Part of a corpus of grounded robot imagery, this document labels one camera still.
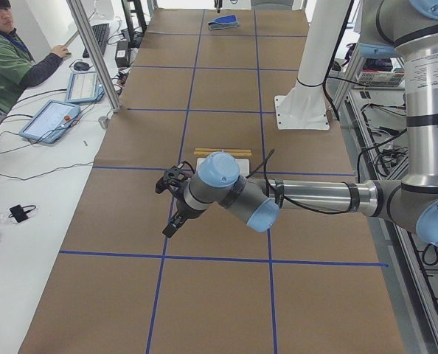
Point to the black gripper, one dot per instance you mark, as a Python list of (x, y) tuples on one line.
[(218, 7), (182, 210)]

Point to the black keyboard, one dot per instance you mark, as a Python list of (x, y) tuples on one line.
[(101, 34)]

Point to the aluminium frame post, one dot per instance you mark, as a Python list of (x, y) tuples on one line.
[(87, 35)]

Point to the far blue teach pendant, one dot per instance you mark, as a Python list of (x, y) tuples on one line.
[(84, 87)]

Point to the white camera mast pedestal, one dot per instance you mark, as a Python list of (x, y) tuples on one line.
[(304, 107)]

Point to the person in green shirt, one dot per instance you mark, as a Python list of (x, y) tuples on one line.
[(18, 70)]

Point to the white wooden towel rack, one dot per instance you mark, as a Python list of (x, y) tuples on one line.
[(241, 157)]

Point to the black computer mouse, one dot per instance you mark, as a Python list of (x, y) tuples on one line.
[(81, 66)]

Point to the near blue teach pendant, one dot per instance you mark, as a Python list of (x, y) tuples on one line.
[(50, 122)]

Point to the blue teach pendant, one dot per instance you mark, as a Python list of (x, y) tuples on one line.
[(84, 87), (50, 122)]

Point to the black power adapter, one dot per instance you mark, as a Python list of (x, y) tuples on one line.
[(123, 54)]

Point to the blue and grey towel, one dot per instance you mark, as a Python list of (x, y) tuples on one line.
[(223, 22)]

